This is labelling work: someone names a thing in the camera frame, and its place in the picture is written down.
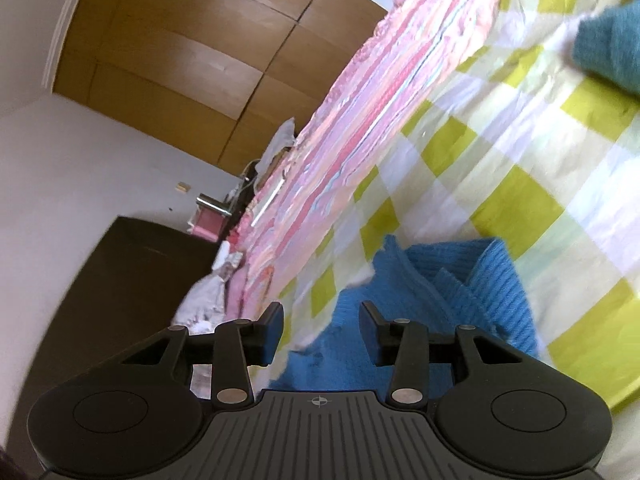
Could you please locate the pink box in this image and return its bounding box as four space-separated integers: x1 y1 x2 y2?
192 208 224 241

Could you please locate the teal folded fuzzy sweater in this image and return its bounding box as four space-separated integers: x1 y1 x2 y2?
572 5 640 96

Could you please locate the thin white stick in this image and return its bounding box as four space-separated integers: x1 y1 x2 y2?
251 185 283 226

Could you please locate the blue knit patterned sweater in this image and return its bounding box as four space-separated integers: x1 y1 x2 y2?
270 234 541 392

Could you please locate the yellow white checkered bed sheet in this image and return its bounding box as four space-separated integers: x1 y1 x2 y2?
250 0 640 411

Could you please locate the dark wooden headboard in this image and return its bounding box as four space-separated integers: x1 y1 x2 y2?
10 216 226 461

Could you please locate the pink striped blanket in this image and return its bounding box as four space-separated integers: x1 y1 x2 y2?
227 0 536 311

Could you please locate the white pillow with pink print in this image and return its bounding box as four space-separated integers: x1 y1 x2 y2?
172 240 246 398

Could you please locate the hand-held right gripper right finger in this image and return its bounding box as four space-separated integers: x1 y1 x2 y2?
359 301 527 407

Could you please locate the white crumpled cloth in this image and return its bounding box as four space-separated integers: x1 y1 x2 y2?
262 117 297 166

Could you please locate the brown wooden wardrobe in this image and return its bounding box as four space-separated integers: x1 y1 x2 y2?
52 0 396 181

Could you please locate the metal cup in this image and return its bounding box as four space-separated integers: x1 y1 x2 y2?
196 193 233 216

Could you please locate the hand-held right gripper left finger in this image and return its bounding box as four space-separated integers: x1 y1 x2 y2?
120 302 284 407

